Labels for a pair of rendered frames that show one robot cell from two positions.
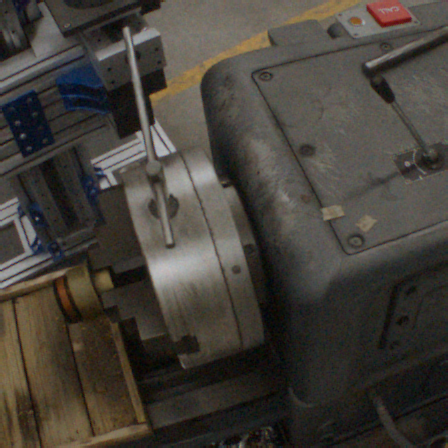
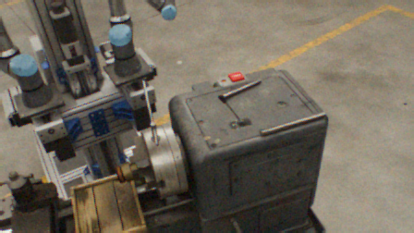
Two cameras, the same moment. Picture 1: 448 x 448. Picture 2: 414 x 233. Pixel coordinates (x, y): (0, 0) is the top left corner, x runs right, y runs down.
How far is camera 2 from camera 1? 0.83 m
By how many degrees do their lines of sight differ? 11
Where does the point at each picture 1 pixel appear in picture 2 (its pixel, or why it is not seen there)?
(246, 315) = (181, 174)
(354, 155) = (215, 123)
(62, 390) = (112, 216)
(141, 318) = (146, 177)
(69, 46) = (116, 91)
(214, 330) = (170, 178)
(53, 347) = (109, 202)
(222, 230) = (174, 145)
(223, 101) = (176, 108)
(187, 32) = (165, 95)
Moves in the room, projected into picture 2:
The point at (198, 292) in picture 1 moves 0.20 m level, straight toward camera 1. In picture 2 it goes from (165, 164) to (176, 202)
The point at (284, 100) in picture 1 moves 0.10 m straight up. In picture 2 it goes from (195, 107) to (193, 89)
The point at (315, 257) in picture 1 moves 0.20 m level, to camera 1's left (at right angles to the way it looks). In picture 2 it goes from (200, 150) to (150, 158)
